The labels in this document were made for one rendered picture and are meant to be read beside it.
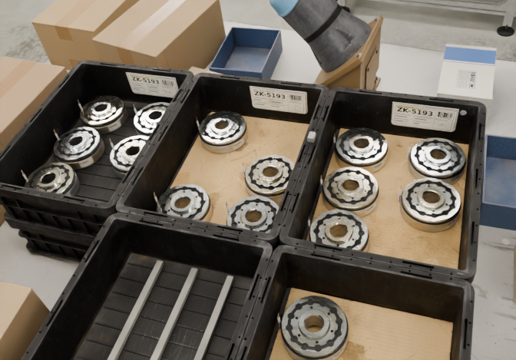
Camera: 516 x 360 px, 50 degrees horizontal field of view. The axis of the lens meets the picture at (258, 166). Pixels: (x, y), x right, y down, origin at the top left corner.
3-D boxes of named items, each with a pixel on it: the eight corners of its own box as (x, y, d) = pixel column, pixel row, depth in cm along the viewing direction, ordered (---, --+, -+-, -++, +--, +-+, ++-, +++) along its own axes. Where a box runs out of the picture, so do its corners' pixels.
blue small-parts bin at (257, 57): (235, 46, 167) (231, 26, 162) (282, 50, 163) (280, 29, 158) (213, 87, 154) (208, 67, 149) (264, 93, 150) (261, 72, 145)
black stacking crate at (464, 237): (332, 129, 122) (331, 88, 113) (474, 147, 113) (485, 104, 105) (283, 282, 97) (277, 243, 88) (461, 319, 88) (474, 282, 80)
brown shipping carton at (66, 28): (105, 14, 189) (90, -29, 177) (160, 22, 181) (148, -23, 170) (52, 67, 171) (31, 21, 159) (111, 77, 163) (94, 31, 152)
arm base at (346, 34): (335, 47, 146) (309, 21, 143) (378, 17, 135) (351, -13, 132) (317, 81, 137) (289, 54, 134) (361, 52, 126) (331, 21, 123)
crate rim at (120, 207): (198, 80, 123) (196, 71, 122) (330, 94, 115) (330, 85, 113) (115, 219, 98) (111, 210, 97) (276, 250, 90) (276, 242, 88)
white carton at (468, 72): (441, 71, 148) (446, 43, 141) (489, 77, 144) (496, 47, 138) (432, 121, 135) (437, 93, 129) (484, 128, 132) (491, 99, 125)
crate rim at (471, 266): (331, 94, 115) (330, 85, 113) (484, 111, 106) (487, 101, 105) (277, 251, 90) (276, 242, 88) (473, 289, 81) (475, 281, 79)
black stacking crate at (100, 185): (96, 98, 139) (81, 61, 131) (205, 112, 130) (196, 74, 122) (3, 222, 114) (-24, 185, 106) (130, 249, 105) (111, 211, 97)
